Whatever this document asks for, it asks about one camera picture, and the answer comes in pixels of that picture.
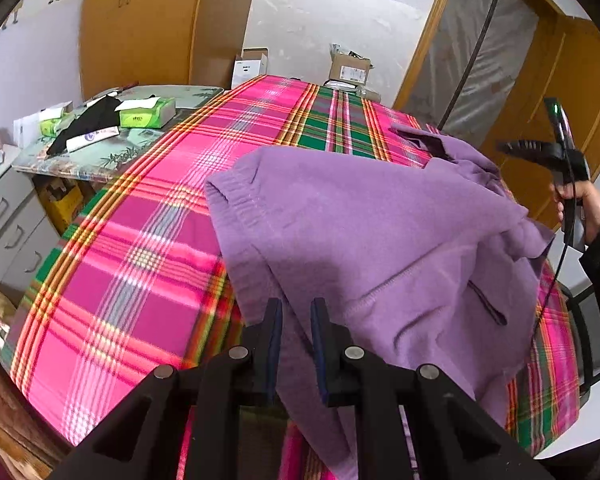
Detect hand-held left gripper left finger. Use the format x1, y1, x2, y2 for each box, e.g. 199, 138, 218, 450
52, 298, 284, 480

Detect person's right hand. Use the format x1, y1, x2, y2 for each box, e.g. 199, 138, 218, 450
551, 180, 600, 247

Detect small green tissue pack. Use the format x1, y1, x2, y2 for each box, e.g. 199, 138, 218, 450
39, 101, 76, 137

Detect white cardboard box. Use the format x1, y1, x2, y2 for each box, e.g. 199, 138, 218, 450
231, 48, 269, 90

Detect wooden wardrobe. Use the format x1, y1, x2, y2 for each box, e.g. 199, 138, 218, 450
80, 0, 263, 106

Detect floral top side table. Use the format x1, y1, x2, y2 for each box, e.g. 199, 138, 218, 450
11, 84, 226, 183

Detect large green tissue pack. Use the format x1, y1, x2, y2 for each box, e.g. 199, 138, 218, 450
118, 96, 177, 130

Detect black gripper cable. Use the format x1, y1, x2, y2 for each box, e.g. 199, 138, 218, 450
531, 160, 578, 333

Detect black cloth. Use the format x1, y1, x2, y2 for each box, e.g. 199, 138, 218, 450
46, 93, 163, 156

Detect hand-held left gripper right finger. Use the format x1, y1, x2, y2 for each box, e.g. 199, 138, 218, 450
310, 297, 556, 480

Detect wooden door frame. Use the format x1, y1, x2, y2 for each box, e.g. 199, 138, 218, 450
392, 0, 576, 111

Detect yellow cardboard box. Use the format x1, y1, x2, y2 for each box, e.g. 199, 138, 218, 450
35, 179, 98, 235

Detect purple fleece pants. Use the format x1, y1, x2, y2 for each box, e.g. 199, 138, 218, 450
203, 124, 557, 480

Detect wooden door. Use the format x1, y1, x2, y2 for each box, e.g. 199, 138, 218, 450
485, 12, 600, 188

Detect grey drawer cabinet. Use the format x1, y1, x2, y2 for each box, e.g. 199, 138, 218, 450
0, 145, 62, 291

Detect black mesh chair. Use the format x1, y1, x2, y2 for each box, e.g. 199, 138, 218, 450
560, 284, 600, 407

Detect pink plaid bedsheet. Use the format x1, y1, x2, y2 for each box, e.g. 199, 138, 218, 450
0, 74, 581, 480

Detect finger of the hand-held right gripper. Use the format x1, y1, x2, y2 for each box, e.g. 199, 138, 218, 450
496, 139, 567, 164

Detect plastic door curtain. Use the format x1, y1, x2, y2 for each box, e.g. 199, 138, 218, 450
402, 0, 541, 133

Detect brown cardboard box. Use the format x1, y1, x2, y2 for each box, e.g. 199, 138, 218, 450
325, 44, 374, 87

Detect white tissue pack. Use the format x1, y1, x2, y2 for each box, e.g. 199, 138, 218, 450
66, 126, 121, 153

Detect white paper box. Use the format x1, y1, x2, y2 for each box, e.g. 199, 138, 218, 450
13, 110, 43, 149

